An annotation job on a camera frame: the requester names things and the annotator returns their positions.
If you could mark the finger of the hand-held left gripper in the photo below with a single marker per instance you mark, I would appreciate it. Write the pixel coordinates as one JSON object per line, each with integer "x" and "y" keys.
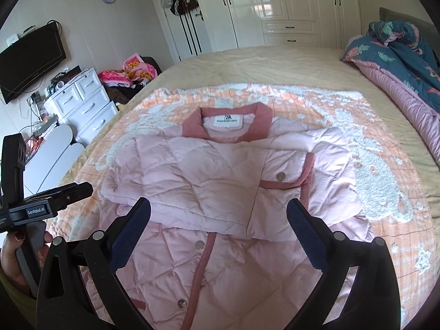
{"x": 74, "y": 192}

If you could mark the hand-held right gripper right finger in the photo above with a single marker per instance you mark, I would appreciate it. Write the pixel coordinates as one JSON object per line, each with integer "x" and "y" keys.
{"x": 306, "y": 230}

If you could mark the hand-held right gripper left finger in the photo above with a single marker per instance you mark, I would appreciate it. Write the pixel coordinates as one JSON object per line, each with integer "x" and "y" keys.
{"x": 130, "y": 228}

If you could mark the pink quilted jacket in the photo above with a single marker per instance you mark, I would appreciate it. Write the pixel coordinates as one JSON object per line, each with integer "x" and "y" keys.
{"x": 192, "y": 165}

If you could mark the person's left forearm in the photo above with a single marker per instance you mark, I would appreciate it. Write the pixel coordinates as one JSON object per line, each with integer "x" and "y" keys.
{"x": 10, "y": 302}

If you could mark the dark clothes pile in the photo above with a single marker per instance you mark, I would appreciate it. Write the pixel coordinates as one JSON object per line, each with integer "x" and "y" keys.
{"x": 123, "y": 94}

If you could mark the person's left hand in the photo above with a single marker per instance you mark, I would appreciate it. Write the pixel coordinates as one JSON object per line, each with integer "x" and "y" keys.
{"x": 10, "y": 254}

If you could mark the white rounded desk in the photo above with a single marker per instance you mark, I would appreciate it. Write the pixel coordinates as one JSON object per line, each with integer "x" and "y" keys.
{"x": 55, "y": 154}

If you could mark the clear plastic container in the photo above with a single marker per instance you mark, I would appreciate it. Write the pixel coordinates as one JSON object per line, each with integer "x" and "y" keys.
{"x": 34, "y": 142}

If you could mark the grey set-top box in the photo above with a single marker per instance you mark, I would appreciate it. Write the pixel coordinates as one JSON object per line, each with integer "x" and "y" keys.
{"x": 46, "y": 127}

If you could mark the white drawer cabinet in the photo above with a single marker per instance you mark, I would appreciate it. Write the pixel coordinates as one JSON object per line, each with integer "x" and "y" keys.
{"x": 86, "y": 110}

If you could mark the dark box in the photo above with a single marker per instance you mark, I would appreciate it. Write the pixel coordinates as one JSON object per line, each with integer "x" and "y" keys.
{"x": 72, "y": 74}

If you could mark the orange plaid blanket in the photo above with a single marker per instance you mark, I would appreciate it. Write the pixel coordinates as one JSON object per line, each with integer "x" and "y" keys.
{"x": 343, "y": 117}

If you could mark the pink cartoon blanket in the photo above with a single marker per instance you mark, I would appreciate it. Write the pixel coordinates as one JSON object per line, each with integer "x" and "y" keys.
{"x": 134, "y": 70}

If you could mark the black television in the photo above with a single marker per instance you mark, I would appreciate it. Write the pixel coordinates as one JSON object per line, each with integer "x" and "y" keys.
{"x": 31, "y": 62}

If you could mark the black chair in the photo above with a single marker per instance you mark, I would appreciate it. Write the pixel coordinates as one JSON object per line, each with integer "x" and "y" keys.
{"x": 152, "y": 63}

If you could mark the small grey device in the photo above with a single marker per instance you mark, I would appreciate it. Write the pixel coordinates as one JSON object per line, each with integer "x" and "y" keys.
{"x": 26, "y": 32}

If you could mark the bed with beige cover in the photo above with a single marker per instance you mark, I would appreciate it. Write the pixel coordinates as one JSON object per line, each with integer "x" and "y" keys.
{"x": 275, "y": 62}

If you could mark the white door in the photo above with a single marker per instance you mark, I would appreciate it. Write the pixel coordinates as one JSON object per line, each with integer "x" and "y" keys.
{"x": 170, "y": 34}

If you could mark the blue floral quilt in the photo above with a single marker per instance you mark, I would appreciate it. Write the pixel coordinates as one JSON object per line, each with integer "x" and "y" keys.
{"x": 395, "y": 55}

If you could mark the black hanging bag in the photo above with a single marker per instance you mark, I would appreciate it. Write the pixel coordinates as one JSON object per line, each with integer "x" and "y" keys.
{"x": 177, "y": 3}

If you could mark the white wardrobe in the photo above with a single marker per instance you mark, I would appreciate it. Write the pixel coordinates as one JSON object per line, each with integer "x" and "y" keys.
{"x": 295, "y": 7}

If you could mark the grey bed headboard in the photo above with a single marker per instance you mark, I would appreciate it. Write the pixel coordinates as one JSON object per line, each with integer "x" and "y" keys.
{"x": 395, "y": 15}

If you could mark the white wall box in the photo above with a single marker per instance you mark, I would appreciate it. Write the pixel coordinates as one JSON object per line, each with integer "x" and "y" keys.
{"x": 12, "y": 39}

